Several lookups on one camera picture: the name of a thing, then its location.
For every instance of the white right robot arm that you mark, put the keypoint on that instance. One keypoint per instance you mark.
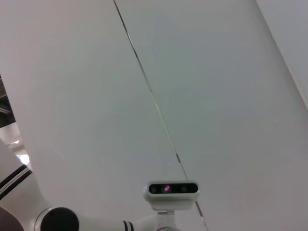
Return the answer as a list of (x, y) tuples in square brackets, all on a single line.
[(101, 222)]

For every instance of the white robot head camera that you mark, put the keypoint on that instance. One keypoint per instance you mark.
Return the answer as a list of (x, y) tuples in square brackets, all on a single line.
[(172, 198)]

